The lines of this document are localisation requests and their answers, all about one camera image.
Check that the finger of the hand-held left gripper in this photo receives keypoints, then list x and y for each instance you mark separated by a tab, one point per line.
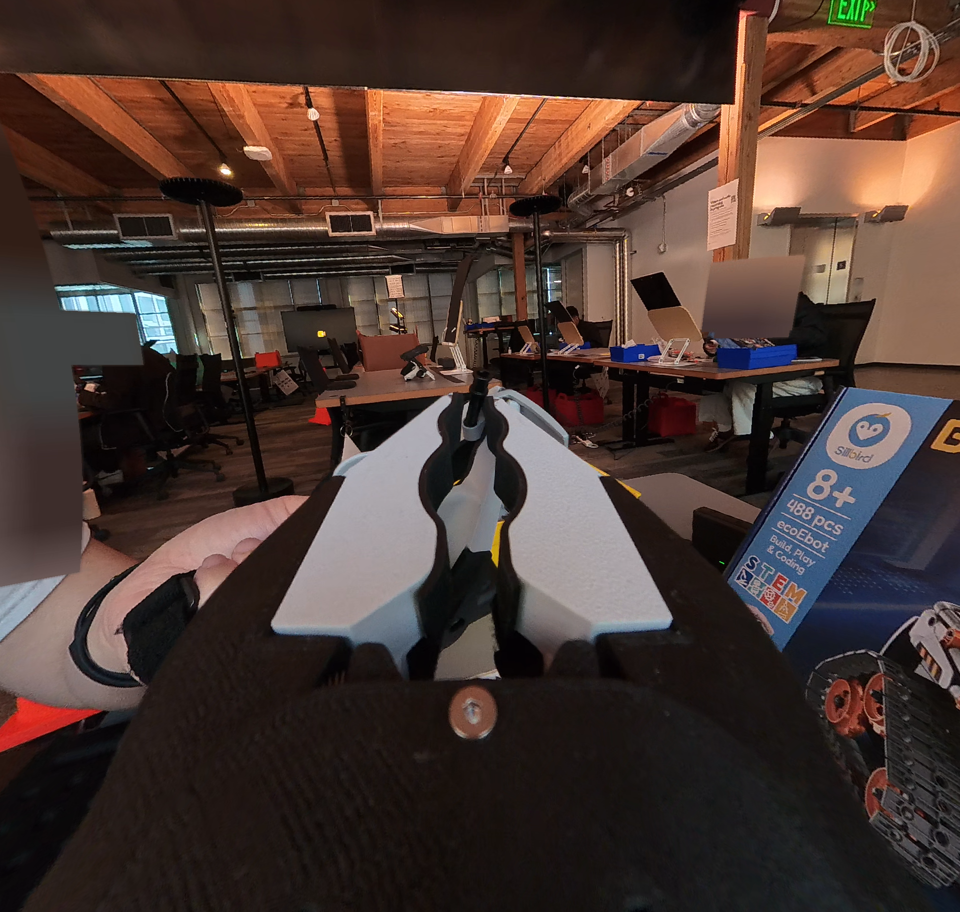
472	507

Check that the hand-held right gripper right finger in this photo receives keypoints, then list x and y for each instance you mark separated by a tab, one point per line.
592	552

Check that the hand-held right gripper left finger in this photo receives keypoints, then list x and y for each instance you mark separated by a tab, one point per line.
360	552

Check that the small black pin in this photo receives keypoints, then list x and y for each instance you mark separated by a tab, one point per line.
478	395

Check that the long wooden office desk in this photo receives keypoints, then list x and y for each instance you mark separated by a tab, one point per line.
675	366

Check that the person's left hand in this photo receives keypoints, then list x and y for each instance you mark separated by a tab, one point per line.
210	537

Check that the black device with green light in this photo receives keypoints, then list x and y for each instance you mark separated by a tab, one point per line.
720	533

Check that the red storage bin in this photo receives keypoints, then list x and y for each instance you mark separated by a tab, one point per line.
671	416
579	408

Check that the small blue plastic bin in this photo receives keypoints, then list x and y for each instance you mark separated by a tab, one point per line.
634	353

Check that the curved board with black top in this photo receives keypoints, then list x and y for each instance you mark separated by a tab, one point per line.
675	320

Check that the black pole stand with disc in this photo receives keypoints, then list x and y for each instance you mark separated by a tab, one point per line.
536	267
225	312

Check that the large blue plastic bin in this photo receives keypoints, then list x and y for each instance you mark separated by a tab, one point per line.
756	356

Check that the blue robot kit box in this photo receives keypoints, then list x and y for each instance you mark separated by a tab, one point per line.
862	552

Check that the black wristband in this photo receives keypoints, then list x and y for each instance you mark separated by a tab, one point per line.
79	653

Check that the white ceiling vent grille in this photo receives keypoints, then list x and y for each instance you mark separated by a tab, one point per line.
350	223

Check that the black office chair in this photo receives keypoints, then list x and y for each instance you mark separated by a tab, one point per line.
847	350

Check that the person's white shirt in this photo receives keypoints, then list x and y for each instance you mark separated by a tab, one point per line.
26	605

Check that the white paper notice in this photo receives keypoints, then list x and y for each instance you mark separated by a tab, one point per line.
722	213

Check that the orange object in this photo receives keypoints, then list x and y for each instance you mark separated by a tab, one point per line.
37	724

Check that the white ceiling access point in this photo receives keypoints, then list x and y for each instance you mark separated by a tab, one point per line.
257	153

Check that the green exit sign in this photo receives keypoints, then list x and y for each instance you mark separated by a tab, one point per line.
853	3

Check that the black wall monitor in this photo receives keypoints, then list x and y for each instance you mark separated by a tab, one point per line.
319	329

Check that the grey wall lamp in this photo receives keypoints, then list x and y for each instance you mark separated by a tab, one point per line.
780	216

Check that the silver air duct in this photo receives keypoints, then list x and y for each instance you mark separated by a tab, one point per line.
645	147

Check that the wooden support post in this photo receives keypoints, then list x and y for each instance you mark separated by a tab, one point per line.
742	140

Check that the black overhead frame bar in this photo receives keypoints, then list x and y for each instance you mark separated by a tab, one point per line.
375	20

